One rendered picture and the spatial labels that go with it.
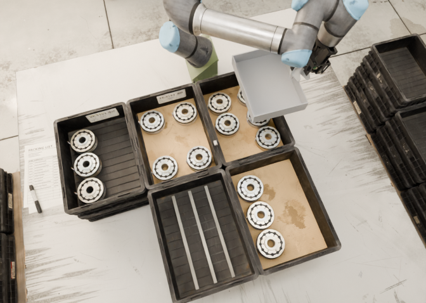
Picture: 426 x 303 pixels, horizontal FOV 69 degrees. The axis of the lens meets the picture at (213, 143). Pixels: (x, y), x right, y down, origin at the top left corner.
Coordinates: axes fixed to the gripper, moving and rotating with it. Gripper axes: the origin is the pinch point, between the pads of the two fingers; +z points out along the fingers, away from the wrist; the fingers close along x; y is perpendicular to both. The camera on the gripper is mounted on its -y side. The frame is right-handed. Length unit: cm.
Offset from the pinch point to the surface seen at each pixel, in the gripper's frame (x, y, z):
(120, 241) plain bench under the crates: -69, 31, 60
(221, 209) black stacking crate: -32, 34, 35
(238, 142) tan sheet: -15.8, 9.9, 30.4
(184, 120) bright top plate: -34.5, -6.4, 33.0
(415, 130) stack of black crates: 102, 21, 42
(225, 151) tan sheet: -22.0, 11.9, 32.2
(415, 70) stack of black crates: 112, -10, 28
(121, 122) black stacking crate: -59, -16, 43
